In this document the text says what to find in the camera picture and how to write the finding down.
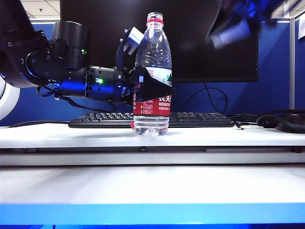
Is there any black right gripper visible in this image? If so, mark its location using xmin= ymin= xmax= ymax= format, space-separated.
xmin=206 ymin=0 xmax=282 ymax=50

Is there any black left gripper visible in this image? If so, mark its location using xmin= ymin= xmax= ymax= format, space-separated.
xmin=114 ymin=66 xmax=176 ymax=105

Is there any clear plastic water bottle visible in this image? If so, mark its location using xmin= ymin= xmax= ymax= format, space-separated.
xmin=132 ymin=11 xmax=173 ymax=137

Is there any black computer monitor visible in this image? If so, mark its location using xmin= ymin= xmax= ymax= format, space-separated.
xmin=59 ymin=0 xmax=259 ymax=83

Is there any wide blue partition panel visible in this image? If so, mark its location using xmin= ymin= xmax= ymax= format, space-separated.
xmin=0 ymin=21 xmax=291 ymax=127

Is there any ceiling light panel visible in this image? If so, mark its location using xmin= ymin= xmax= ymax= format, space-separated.
xmin=270 ymin=0 xmax=290 ymax=18

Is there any black keyboard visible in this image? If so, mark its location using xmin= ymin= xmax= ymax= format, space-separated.
xmin=68 ymin=112 xmax=234 ymax=128

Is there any white paper note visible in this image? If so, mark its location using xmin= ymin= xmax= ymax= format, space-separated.
xmin=297 ymin=18 xmax=305 ymax=41

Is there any narrow blue partition panel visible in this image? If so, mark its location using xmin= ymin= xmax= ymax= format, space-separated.
xmin=294 ymin=19 xmax=305 ymax=111

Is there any black computer mouse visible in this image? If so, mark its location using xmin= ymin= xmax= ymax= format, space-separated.
xmin=274 ymin=113 xmax=305 ymax=134

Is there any white desk fan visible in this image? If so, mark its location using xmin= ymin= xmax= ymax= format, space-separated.
xmin=0 ymin=76 xmax=20 ymax=121

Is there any thin black monitor cable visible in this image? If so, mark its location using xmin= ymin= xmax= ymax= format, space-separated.
xmin=181 ymin=82 xmax=227 ymax=115

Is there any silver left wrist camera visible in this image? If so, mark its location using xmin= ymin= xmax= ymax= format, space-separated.
xmin=116 ymin=26 xmax=145 ymax=72

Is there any grey partition post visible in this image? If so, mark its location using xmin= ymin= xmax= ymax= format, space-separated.
xmin=289 ymin=17 xmax=295 ymax=110

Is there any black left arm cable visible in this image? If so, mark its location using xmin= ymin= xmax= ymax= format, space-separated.
xmin=37 ymin=84 xmax=118 ymax=112

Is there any black keyboard cable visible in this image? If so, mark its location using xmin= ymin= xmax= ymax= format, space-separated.
xmin=8 ymin=121 xmax=71 ymax=129

